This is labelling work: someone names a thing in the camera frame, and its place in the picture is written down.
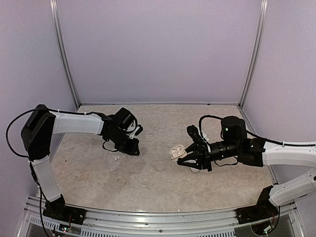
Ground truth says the white earbud charging case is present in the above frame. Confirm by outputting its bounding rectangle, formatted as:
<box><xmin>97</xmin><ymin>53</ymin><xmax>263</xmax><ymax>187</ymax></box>
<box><xmin>169</xmin><ymin>145</ymin><xmax>187</xmax><ymax>160</ymax></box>

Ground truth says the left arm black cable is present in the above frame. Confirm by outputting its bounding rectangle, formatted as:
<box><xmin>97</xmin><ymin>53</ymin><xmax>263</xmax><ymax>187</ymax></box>
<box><xmin>5</xmin><ymin>108</ymin><xmax>139</xmax><ymax>237</ymax></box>

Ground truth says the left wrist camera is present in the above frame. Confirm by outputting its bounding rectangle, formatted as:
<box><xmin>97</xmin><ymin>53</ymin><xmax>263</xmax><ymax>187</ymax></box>
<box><xmin>129</xmin><ymin>124</ymin><xmax>143</xmax><ymax>139</ymax></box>

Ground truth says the left aluminium corner post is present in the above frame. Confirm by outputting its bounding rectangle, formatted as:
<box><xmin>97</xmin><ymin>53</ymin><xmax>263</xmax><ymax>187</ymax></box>
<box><xmin>49</xmin><ymin>0</ymin><xmax>81</xmax><ymax>109</ymax></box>

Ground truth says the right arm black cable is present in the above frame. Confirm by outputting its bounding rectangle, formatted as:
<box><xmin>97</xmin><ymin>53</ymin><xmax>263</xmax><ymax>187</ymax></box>
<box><xmin>198</xmin><ymin>115</ymin><xmax>316</xmax><ymax>168</ymax></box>

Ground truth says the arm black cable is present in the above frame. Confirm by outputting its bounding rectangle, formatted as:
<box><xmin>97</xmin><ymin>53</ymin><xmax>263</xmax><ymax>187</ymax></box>
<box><xmin>198</xmin><ymin>115</ymin><xmax>316</xmax><ymax>168</ymax></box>
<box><xmin>5</xmin><ymin>108</ymin><xmax>139</xmax><ymax>237</ymax></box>

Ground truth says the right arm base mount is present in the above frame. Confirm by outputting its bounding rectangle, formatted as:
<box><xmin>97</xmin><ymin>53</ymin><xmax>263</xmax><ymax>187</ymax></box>
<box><xmin>236</xmin><ymin>186</ymin><xmax>279</xmax><ymax>224</ymax></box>

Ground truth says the curved aluminium front rail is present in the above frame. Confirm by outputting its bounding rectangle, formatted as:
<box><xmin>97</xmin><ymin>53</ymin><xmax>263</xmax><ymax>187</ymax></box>
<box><xmin>14</xmin><ymin>197</ymin><xmax>306</xmax><ymax>237</ymax></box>

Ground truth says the aluminium corner post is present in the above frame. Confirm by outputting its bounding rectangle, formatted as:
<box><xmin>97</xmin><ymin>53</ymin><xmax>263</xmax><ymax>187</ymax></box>
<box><xmin>239</xmin><ymin>0</ymin><xmax>269</xmax><ymax>109</ymax></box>
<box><xmin>49</xmin><ymin>0</ymin><xmax>81</xmax><ymax>109</ymax></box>

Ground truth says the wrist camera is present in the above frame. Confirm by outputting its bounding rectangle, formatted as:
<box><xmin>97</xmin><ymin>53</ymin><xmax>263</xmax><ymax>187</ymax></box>
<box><xmin>129</xmin><ymin>124</ymin><xmax>143</xmax><ymax>139</ymax></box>
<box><xmin>198</xmin><ymin>129</ymin><xmax>209</xmax><ymax>146</ymax></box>

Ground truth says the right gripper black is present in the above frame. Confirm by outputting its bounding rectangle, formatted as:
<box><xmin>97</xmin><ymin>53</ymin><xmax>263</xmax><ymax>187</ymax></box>
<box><xmin>177</xmin><ymin>140</ymin><xmax>240</xmax><ymax>171</ymax></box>

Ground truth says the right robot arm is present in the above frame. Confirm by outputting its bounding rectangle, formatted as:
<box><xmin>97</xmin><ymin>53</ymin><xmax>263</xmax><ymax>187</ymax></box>
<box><xmin>169</xmin><ymin>116</ymin><xmax>316</xmax><ymax>219</ymax></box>

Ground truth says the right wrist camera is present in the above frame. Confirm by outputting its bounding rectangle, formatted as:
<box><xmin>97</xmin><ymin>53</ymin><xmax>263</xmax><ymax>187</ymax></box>
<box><xmin>198</xmin><ymin>129</ymin><xmax>209</xmax><ymax>146</ymax></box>

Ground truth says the right aluminium corner post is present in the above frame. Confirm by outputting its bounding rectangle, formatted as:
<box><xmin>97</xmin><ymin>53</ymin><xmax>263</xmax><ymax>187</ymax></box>
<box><xmin>239</xmin><ymin>0</ymin><xmax>269</xmax><ymax>109</ymax></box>

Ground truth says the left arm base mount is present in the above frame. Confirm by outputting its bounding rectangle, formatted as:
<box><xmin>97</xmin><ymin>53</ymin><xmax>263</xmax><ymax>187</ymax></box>
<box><xmin>43</xmin><ymin>202</ymin><xmax>86</xmax><ymax>225</ymax></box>

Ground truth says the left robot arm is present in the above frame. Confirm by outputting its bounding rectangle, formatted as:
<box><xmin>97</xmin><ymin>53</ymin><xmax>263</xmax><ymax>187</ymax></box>
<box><xmin>21</xmin><ymin>104</ymin><xmax>143</xmax><ymax>220</ymax></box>

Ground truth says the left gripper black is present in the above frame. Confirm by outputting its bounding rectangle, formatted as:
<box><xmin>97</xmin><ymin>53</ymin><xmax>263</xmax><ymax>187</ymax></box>
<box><xmin>108</xmin><ymin>129</ymin><xmax>139</xmax><ymax>155</ymax></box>

